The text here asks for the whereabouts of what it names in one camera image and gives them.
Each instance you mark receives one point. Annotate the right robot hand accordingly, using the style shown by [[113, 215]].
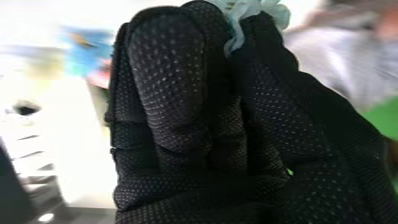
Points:
[[236, 140]]

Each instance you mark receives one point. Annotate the person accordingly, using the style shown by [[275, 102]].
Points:
[[342, 56]]

